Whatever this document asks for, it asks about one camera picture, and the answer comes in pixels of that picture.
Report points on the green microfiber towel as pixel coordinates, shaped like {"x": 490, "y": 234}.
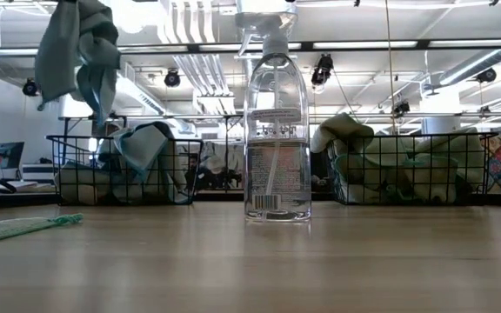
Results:
{"x": 376, "y": 174}
{"x": 7, "y": 228}
{"x": 342, "y": 128}
{"x": 446, "y": 165}

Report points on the blue microfiber towel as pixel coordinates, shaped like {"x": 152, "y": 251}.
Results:
{"x": 59, "y": 52}
{"x": 139, "y": 145}

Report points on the clear plastic cup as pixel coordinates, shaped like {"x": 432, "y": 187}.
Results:
{"x": 276, "y": 174}

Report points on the person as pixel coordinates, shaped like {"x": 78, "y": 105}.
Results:
{"x": 198, "y": 174}

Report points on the silver ceiling duct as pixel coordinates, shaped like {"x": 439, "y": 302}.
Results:
{"x": 472, "y": 65}

